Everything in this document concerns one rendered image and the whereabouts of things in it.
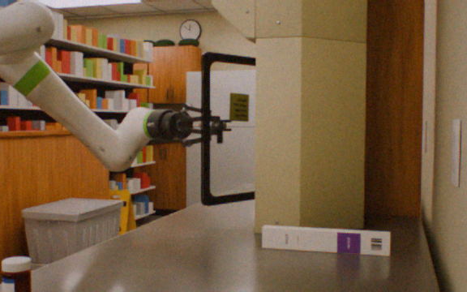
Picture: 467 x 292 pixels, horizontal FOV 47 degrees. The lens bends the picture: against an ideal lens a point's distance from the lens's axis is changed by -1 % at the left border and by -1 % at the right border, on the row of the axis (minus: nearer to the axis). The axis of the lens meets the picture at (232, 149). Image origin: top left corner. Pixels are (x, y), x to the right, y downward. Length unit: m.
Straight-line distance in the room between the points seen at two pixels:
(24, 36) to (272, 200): 0.74
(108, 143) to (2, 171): 1.97
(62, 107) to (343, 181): 0.82
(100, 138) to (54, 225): 1.87
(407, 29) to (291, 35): 0.46
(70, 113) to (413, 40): 1.01
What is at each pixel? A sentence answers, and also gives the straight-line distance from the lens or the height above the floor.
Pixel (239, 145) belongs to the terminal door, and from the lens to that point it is 1.50.
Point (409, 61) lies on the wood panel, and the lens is 1.66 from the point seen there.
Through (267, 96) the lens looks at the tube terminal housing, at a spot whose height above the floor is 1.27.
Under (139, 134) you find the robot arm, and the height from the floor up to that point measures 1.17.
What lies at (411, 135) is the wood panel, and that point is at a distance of 1.65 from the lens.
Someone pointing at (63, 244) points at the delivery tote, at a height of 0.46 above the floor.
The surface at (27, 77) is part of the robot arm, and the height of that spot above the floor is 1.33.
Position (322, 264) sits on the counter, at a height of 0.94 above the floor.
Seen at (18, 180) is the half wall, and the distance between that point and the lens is 3.69.
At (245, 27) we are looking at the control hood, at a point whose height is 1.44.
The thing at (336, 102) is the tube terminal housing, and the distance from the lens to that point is 1.36.
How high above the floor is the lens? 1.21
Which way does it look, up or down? 3 degrees down
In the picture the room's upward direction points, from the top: straight up
